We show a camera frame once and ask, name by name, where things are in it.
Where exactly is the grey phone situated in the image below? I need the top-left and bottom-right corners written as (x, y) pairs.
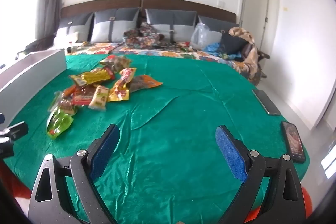
top-left (251, 89), bottom-right (282, 116)

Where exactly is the brown headboard panel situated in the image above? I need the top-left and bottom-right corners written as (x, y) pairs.
top-left (61, 0), bottom-right (142, 22)
top-left (142, 0), bottom-right (237, 24)

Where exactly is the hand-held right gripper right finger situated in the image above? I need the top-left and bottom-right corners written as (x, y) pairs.
top-left (215, 125), bottom-right (307, 224)

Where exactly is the dark wooden chair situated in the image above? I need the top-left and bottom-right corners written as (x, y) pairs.
top-left (241, 44), bottom-right (271, 77)

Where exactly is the clear longan snack bag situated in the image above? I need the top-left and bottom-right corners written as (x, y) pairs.
top-left (100, 55), bottom-right (132, 73)

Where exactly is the pile of snack packets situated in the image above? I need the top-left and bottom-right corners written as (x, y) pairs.
top-left (47, 54), bottom-right (164, 140)

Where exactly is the green bedspread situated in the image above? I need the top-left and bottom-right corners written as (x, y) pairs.
top-left (0, 52), bottom-right (310, 224)

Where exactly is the white cloth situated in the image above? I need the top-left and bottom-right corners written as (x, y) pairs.
top-left (54, 31), bottom-right (79, 44)

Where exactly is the beige floral blanket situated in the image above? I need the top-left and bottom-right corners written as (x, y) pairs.
top-left (228, 27), bottom-right (260, 80)

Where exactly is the blue plastic bag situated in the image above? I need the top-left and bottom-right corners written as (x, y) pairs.
top-left (203, 42), bottom-right (223, 56)

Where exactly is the dark patterned cloth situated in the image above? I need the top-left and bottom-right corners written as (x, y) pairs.
top-left (123, 21), bottom-right (171, 50)

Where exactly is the black cloth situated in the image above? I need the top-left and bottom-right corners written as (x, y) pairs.
top-left (219, 33), bottom-right (248, 62)

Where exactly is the floral quilt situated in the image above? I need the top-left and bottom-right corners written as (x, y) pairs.
top-left (66, 40), bottom-right (252, 77)

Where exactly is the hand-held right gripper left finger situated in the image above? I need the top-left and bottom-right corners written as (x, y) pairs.
top-left (28, 124), bottom-right (121, 224)

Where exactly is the clear plastic bag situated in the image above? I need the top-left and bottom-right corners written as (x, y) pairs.
top-left (190, 22), bottom-right (212, 51)

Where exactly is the white door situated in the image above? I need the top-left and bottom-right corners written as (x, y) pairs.
top-left (241, 0), bottom-right (269, 43)

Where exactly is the white box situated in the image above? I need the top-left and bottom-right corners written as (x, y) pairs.
top-left (0, 49), bottom-right (67, 119)

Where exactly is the orange cloth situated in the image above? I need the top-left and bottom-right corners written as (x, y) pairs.
top-left (244, 186), bottom-right (313, 224)
top-left (0, 160), bottom-right (30, 199)

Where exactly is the black phone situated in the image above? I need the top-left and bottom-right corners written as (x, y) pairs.
top-left (280, 121), bottom-right (306, 164)

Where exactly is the long yellow snack packet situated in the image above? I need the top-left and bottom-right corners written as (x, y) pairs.
top-left (70, 68), bottom-right (116, 86)

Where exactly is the clear orange-label snack packet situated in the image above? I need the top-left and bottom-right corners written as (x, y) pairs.
top-left (129, 75), bottom-right (164, 94)

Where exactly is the grey strapped cushion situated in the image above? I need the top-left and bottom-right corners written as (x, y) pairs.
top-left (145, 9), bottom-right (198, 42)
top-left (56, 13), bottom-right (95, 43)
top-left (91, 7), bottom-right (141, 43)
top-left (197, 15), bottom-right (240, 41)

